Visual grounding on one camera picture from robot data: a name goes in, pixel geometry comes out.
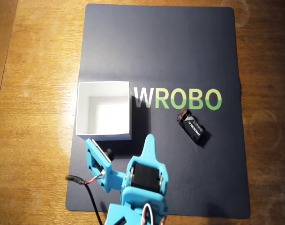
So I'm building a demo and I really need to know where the small black battery pack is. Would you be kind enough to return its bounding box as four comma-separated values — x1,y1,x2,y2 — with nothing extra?
176,107,206,141

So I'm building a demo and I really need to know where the black mat with ROBO print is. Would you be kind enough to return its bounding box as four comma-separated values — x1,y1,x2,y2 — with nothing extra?
65,3,251,218

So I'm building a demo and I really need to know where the black camera cable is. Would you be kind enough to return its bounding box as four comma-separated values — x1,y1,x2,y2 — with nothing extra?
65,173,105,225

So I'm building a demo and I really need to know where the white cardboard box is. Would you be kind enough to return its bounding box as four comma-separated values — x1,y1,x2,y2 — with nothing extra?
75,81,133,141

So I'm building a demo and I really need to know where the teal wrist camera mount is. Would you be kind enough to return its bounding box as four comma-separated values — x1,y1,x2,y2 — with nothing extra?
85,138,127,194

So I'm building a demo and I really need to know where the white red servo wire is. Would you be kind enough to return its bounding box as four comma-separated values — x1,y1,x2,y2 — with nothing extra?
142,202,168,225

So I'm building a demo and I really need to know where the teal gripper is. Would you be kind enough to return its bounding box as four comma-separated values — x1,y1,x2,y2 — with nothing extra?
120,133,170,215

